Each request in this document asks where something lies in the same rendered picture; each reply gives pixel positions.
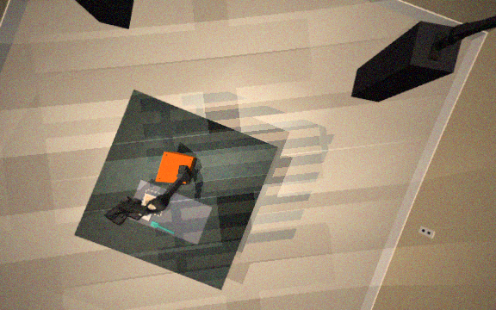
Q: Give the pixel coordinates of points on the cream square tile with dark blue centre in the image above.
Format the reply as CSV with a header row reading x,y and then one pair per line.
x,y
147,199

